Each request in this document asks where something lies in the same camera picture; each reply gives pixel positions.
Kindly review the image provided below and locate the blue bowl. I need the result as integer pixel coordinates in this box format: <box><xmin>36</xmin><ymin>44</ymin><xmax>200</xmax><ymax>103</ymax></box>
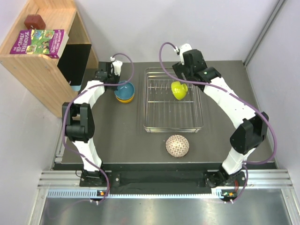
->
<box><xmin>114</xmin><ymin>81</ymin><xmax>135</xmax><ymax>100</ymax></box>

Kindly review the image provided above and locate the lime green bowl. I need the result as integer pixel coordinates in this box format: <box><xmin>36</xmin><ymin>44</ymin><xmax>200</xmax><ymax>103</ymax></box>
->
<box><xmin>171</xmin><ymin>81</ymin><xmax>188</xmax><ymax>100</ymax></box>

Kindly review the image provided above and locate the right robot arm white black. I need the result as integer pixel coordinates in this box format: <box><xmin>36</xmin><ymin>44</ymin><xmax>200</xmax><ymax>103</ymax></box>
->
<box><xmin>172</xmin><ymin>45</ymin><xmax>269</xmax><ymax>188</ymax></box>

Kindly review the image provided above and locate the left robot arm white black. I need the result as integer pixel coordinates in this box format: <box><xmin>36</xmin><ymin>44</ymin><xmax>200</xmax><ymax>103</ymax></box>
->
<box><xmin>62</xmin><ymin>60</ymin><xmax>122</xmax><ymax>187</ymax></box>

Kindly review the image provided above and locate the orange yellow bowl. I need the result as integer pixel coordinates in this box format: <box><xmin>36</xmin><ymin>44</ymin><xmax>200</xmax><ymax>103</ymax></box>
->
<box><xmin>116</xmin><ymin>95</ymin><xmax>134</xmax><ymax>104</ymax></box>

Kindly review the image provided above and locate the wooden shelf unit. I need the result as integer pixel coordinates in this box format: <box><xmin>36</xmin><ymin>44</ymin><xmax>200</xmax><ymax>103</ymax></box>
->
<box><xmin>0</xmin><ymin>0</ymin><xmax>91</xmax><ymax>118</ymax></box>

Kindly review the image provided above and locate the purple treehouse book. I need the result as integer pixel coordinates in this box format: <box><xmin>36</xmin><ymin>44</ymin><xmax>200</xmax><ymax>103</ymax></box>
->
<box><xmin>10</xmin><ymin>30</ymin><xmax>69</xmax><ymax>59</ymax></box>

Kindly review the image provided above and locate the patterned beige upturned bowl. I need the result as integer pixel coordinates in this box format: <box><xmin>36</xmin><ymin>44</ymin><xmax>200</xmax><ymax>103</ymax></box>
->
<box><xmin>165</xmin><ymin>135</ymin><xmax>189</xmax><ymax>158</ymax></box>

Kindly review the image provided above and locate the dark red block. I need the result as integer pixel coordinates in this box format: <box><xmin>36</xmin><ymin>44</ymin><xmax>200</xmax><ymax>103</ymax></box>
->
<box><xmin>24</xmin><ymin>14</ymin><xmax>46</xmax><ymax>30</ymax></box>

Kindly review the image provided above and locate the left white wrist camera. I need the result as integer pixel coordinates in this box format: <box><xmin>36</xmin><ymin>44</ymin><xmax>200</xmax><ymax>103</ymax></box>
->
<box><xmin>110</xmin><ymin>57</ymin><xmax>123</xmax><ymax>76</ymax></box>

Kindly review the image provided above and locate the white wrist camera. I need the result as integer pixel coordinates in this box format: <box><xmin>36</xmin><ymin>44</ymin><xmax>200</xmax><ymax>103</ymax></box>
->
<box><xmin>110</xmin><ymin>57</ymin><xmax>123</xmax><ymax>76</ymax></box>
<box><xmin>174</xmin><ymin>43</ymin><xmax>192</xmax><ymax>65</ymax></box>

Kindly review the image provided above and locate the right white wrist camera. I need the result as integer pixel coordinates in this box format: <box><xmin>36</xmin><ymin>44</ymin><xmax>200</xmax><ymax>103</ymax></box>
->
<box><xmin>174</xmin><ymin>43</ymin><xmax>192</xmax><ymax>65</ymax></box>

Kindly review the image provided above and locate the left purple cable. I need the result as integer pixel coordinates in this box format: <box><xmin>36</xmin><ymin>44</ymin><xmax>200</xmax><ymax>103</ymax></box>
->
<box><xmin>61</xmin><ymin>53</ymin><xmax>135</xmax><ymax>203</ymax></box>

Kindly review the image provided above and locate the purple cable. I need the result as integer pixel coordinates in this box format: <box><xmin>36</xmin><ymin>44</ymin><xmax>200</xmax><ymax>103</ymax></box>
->
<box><xmin>159</xmin><ymin>42</ymin><xmax>278</xmax><ymax>204</ymax></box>
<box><xmin>61</xmin><ymin>53</ymin><xmax>135</xmax><ymax>203</ymax></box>

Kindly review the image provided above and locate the metal wire dish rack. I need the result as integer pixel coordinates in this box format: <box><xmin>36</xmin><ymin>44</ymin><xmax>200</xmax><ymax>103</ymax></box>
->
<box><xmin>143</xmin><ymin>67</ymin><xmax>204</xmax><ymax>133</ymax></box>

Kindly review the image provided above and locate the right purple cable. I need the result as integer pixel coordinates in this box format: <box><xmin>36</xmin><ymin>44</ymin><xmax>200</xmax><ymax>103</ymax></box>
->
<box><xmin>159</xmin><ymin>42</ymin><xmax>278</xmax><ymax>204</ymax></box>

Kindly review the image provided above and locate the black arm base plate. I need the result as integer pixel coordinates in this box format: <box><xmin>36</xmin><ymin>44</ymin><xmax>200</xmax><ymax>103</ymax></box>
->
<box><xmin>79</xmin><ymin>163</ymin><xmax>246</xmax><ymax>195</ymax></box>

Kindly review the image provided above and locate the aluminium rail frame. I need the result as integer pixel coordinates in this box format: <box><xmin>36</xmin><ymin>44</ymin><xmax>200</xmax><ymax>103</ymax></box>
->
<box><xmin>28</xmin><ymin>117</ymin><xmax>300</xmax><ymax>225</ymax></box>

